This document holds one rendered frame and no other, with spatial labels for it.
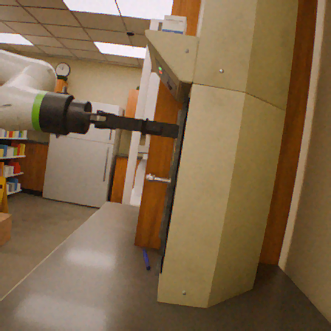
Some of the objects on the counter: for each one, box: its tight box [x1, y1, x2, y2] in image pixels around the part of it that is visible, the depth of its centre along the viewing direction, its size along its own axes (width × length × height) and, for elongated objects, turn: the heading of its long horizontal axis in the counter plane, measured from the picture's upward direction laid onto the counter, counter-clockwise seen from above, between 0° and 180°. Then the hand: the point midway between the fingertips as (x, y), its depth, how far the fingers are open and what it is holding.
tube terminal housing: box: [157, 0, 298, 308], centre depth 82 cm, size 25×32×77 cm
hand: (162, 129), depth 71 cm, fingers closed
